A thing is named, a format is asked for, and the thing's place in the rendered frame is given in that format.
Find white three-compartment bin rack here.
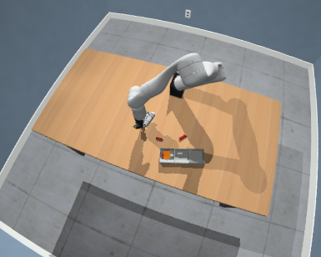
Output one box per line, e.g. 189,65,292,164
159,148,204,165

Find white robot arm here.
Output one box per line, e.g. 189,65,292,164
127,53,226,127

